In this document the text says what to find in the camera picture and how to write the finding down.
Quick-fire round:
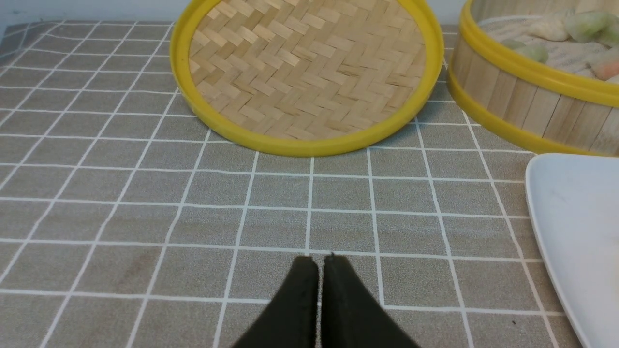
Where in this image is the white square plate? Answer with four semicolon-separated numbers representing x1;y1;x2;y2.
525;153;619;348

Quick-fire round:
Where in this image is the green dumpling back centre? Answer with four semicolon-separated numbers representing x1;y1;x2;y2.
563;11;619;47

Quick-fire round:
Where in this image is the white dumpling back left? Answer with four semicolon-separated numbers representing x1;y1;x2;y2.
526;17;570;42

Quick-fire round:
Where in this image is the grey checked tablecloth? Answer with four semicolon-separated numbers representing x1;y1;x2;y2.
0;21;580;348

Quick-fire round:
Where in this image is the pink shrimp dumpling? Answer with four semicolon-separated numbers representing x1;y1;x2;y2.
588;51;619;81

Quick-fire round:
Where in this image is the yellow rimmed bamboo steamer basket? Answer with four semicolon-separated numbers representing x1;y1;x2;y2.
447;0;619;157

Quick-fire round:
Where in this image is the yellow rimmed bamboo steamer lid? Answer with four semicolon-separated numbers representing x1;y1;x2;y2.
169;0;444;157

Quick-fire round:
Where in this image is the green dumpling left front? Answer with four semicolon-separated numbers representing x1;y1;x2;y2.
501;39;549;64

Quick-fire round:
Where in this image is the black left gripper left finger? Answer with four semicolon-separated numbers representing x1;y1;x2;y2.
233;256;319;348

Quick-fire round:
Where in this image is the green dumpling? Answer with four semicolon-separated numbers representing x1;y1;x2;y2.
501;39;549;64
563;11;619;47

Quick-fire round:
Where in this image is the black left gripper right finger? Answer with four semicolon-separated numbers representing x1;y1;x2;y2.
320;254;419;348

